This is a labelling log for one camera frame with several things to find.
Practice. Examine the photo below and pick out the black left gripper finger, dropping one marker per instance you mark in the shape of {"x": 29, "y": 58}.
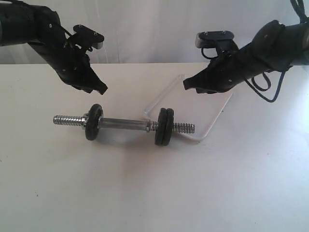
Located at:
{"x": 94, "y": 83}
{"x": 85, "y": 88}

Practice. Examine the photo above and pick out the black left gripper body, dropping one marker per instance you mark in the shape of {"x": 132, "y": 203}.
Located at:
{"x": 67, "y": 59}

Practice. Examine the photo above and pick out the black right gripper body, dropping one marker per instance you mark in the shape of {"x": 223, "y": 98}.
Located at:
{"x": 230, "y": 69}

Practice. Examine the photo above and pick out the black round plastic disc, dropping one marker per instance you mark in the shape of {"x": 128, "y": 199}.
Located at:
{"x": 91, "y": 128}

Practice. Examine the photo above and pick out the black weight plate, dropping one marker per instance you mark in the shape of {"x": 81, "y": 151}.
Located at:
{"x": 169, "y": 127}
{"x": 161, "y": 126}

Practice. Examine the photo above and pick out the chrome threaded dumbbell bar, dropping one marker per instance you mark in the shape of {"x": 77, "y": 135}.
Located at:
{"x": 121, "y": 124}

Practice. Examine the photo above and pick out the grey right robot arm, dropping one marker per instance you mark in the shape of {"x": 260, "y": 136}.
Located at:
{"x": 275, "y": 47}

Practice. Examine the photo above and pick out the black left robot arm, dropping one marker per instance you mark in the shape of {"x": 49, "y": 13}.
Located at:
{"x": 20, "y": 23}

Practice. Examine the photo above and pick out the white rectangular plastic tray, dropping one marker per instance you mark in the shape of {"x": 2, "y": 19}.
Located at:
{"x": 194, "y": 114}

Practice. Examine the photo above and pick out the white backdrop curtain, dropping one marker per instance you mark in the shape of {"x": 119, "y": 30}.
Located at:
{"x": 164, "y": 31}

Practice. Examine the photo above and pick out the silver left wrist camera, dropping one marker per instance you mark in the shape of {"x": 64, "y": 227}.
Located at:
{"x": 87, "y": 38}

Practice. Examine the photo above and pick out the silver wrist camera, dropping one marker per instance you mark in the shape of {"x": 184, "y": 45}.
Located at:
{"x": 87, "y": 38}
{"x": 221, "y": 41}

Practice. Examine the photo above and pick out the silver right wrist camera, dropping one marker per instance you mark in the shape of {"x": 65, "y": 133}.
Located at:
{"x": 221, "y": 41}

